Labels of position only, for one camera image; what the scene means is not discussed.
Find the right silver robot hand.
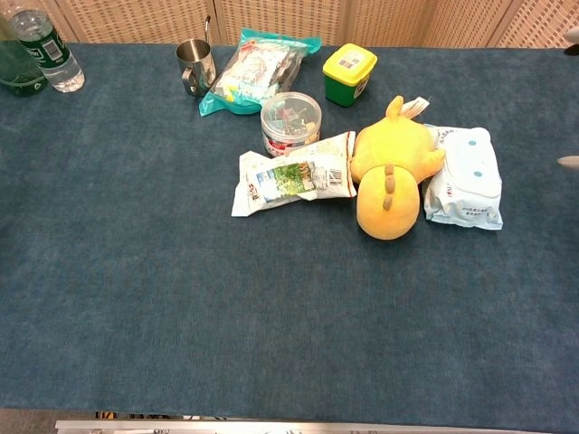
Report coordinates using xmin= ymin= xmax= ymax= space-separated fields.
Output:
xmin=556 ymin=26 xmax=579 ymax=171

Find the yellow plush toy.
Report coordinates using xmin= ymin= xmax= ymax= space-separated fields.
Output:
xmin=350 ymin=95 xmax=447 ymax=241

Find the white wet wipes pack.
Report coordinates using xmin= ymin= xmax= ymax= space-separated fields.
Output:
xmin=423 ymin=125 xmax=504 ymax=231

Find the green container yellow lid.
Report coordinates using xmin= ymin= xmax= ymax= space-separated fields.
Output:
xmin=322 ymin=42 xmax=378 ymax=108

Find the white snack bag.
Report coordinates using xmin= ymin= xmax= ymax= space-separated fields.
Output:
xmin=231 ymin=130 xmax=358 ymax=218

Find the clear round clip jar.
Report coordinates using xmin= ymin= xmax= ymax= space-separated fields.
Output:
xmin=260 ymin=91 xmax=323 ymax=158

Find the teal snack package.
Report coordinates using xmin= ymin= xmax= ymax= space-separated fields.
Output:
xmin=199 ymin=28 xmax=323 ymax=118

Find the stainless steel mug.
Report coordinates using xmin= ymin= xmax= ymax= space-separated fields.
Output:
xmin=176 ymin=38 xmax=217 ymax=98

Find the blue table cloth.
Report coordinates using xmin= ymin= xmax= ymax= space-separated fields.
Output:
xmin=0 ymin=42 xmax=579 ymax=433

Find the rattan folding screen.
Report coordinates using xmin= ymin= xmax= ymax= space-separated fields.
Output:
xmin=44 ymin=0 xmax=579 ymax=49

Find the clear water bottle green label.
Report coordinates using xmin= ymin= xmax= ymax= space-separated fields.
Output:
xmin=8 ymin=8 xmax=86 ymax=94

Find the green plastic bottle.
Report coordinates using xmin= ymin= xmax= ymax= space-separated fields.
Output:
xmin=0 ymin=15 xmax=49 ymax=98

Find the aluminium frame rail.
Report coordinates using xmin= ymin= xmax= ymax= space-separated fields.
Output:
xmin=54 ymin=419 xmax=579 ymax=434

